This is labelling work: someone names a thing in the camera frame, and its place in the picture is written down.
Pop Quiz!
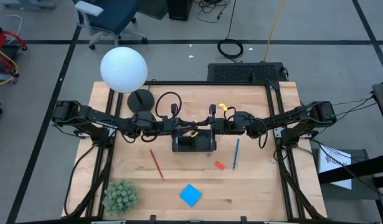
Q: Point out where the blue office chair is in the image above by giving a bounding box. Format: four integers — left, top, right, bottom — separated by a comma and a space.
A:
73, 0, 149, 50

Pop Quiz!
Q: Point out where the black perforated computer case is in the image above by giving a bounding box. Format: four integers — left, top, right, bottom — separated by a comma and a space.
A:
207, 62, 288, 83

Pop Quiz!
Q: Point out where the white printed paper sheet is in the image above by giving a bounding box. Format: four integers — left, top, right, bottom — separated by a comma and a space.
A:
318, 145, 353, 190

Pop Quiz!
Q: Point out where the black mesh desk organizer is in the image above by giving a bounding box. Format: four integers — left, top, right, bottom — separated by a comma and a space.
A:
171, 126, 214, 153

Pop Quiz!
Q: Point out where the black floor box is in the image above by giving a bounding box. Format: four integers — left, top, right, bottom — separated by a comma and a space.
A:
166, 0, 194, 22

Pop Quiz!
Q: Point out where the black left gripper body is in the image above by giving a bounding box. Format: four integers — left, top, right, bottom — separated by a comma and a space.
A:
161, 104, 181, 151

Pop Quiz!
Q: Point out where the white globe desk lamp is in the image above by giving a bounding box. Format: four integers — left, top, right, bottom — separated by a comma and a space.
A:
100, 46, 155, 115

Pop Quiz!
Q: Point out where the black coiled cable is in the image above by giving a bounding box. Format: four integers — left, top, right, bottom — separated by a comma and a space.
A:
217, 39, 244, 60

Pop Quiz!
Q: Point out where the red pencil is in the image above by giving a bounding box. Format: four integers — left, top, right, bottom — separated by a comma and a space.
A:
149, 149, 165, 181

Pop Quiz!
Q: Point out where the yellow cable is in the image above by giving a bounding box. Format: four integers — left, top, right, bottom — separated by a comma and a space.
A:
263, 0, 286, 62

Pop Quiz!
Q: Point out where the green potted plant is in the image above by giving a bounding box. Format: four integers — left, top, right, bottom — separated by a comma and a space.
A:
102, 180, 139, 217

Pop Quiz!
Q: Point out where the blue sticky note pad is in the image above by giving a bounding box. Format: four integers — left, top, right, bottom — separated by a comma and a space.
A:
179, 184, 203, 208

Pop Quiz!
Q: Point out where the blue pencil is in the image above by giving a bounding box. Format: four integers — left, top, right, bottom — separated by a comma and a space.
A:
232, 138, 240, 170

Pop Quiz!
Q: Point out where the black aluminium table frame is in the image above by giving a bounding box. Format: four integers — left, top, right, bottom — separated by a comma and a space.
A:
62, 80, 328, 224

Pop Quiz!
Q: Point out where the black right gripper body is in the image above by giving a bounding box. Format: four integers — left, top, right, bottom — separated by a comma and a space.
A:
209, 105, 234, 150

